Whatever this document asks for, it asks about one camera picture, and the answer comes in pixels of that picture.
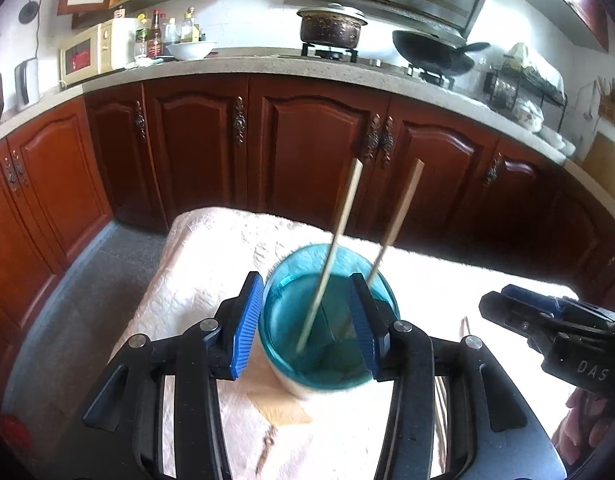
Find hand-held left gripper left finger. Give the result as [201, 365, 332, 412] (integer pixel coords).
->
[83, 271, 265, 480]

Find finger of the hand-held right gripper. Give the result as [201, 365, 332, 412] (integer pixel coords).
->
[480, 291, 553, 341]
[502, 284, 613, 321]

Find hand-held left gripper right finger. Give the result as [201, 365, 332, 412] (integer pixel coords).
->
[348, 272, 528, 480]

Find light wooden chopstick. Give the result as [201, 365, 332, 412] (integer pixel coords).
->
[296, 158, 365, 353]
[337, 159, 425, 338]

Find person's right hand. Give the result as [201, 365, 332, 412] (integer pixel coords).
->
[552, 389, 611, 466]

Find dark wooden chopsticks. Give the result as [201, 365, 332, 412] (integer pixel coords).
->
[434, 315, 472, 480]

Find white textured cloth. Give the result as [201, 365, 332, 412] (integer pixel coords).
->
[107, 207, 578, 480]

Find tan paper piece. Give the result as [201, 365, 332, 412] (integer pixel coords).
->
[247, 360, 314, 427]

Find tan cutting board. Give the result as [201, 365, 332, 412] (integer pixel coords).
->
[580, 132, 615, 187]

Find floral ceramic pot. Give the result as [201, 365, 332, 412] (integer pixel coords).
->
[512, 100, 545, 134]

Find red wooden base cabinets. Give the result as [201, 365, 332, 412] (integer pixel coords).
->
[0, 72, 615, 411]

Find grey stone countertop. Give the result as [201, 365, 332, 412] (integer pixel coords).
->
[0, 52, 615, 231]

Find black wok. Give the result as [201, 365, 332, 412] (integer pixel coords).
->
[391, 30, 491, 77]

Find gas stove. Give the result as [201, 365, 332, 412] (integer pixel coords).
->
[260, 42, 461, 92]

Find white ceramic bowl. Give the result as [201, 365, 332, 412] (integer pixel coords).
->
[166, 41, 218, 61]

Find brown pot with metal lid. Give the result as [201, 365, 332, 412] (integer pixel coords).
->
[296, 2, 369, 47]

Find red label dark bottle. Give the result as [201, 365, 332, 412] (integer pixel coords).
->
[148, 9, 167, 58]

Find yellow oil bottle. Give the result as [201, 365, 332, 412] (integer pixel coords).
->
[181, 7, 198, 44]

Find green label bottle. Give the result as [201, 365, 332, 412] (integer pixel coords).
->
[134, 15, 150, 59]

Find cream microwave oven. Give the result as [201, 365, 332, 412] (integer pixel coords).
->
[60, 20, 138, 88]

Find white electric kettle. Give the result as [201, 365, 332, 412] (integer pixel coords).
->
[14, 57, 41, 113]

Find black wire dish rack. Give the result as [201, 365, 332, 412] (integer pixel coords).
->
[484, 62, 568, 111]

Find wall chopstick holder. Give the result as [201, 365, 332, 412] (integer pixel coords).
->
[595, 77, 615, 124]

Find wooden corner wall cabinet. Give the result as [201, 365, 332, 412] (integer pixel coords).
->
[517, 0, 613, 53]

